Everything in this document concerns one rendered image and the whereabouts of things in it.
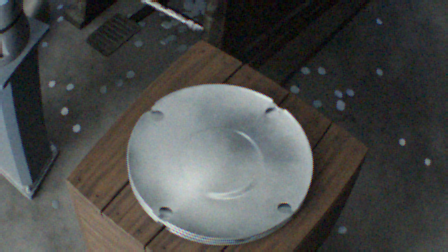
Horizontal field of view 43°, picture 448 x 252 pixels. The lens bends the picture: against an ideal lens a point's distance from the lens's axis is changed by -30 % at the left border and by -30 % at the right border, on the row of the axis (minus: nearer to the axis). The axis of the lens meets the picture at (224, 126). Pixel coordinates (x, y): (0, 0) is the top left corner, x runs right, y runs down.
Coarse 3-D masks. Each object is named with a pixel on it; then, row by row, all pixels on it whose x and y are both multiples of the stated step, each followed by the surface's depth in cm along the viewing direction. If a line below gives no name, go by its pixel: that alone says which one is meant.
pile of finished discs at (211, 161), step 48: (192, 96) 126; (240, 96) 126; (144, 144) 119; (192, 144) 119; (240, 144) 120; (288, 144) 122; (144, 192) 114; (192, 192) 115; (240, 192) 115; (288, 192) 116; (192, 240) 111; (240, 240) 112
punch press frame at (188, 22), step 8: (144, 0) 167; (152, 0) 167; (160, 8) 166; (168, 8) 165; (168, 16) 165; (176, 16) 164; (184, 16) 163; (184, 24) 163; (192, 24) 162; (200, 24) 162; (200, 32) 162
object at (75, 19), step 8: (80, 0) 179; (88, 0) 177; (96, 0) 181; (104, 0) 186; (112, 0) 190; (72, 8) 187; (80, 8) 181; (88, 8) 181; (96, 8) 185; (104, 8) 189; (64, 16) 187; (72, 16) 184; (80, 16) 184; (88, 16) 184; (96, 16) 188; (72, 24) 186; (80, 24) 183
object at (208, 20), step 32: (224, 0) 140; (256, 0) 155; (288, 0) 169; (320, 0) 185; (352, 0) 198; (224, 32) 149; (256, 32) 166; (288, 32) 178; (320, 32) 186; (256, 64) 173; (288, 64) 177
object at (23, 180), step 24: (24, 48) 120; (0, 72) 116; (24, 72) 124; (0, 96) 121; (24, 96) 129; (0, 120) 129; (24, 120) 134; (0, 144) 140; (24, 144) 138; (48, 144) 153; (0, 168) 152; (24, 168) 144; (48, 168) 155; (24, 192) 149
